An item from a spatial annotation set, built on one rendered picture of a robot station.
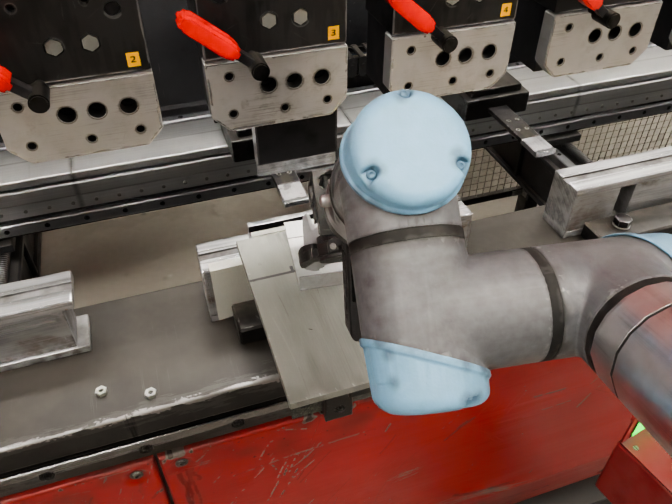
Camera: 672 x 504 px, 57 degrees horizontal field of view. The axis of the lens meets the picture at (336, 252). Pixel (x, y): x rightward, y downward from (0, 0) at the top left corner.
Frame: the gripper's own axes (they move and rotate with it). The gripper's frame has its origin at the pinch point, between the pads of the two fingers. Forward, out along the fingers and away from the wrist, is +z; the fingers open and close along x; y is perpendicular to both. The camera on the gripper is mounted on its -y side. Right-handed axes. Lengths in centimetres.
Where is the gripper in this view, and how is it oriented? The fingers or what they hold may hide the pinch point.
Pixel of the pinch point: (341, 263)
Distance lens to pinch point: 70.1
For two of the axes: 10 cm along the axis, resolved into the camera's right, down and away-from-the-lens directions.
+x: -9.8, 1.3, -1.4
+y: -1.4, -9.8, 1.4
